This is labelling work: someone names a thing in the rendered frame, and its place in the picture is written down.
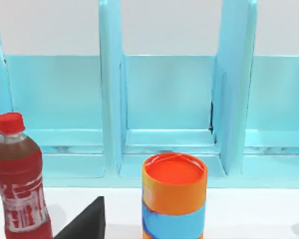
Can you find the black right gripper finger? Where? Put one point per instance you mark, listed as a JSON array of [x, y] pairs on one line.
[[89, 221]]

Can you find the red bottle with red cap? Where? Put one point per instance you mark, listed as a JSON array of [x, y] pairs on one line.
[[20, 184]]

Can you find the orange and blue can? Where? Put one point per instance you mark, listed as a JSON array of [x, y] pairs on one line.
[[174, 196]]

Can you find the light blue rack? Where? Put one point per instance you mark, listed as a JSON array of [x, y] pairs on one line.
[[164, 99]]

